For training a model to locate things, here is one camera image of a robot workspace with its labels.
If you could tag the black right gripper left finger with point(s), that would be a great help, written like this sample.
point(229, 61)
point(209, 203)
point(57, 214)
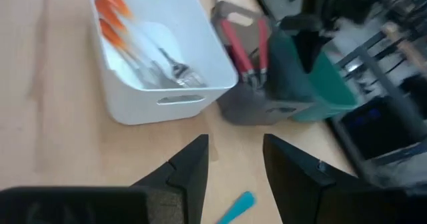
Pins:
point(187, 190)

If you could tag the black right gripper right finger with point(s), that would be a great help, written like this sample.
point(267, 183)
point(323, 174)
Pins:
point(300, 197)

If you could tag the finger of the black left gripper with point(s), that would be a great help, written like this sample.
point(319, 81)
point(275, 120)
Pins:
point(310, 50)

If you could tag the white plastic bin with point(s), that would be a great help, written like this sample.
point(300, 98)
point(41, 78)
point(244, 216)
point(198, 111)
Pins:
point(200, 50)

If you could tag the teal plastic bin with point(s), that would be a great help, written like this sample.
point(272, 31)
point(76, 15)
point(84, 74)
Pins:
point(330, 87)

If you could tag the grey translucent plastic bin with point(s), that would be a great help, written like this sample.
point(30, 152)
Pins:
point(253, 107)

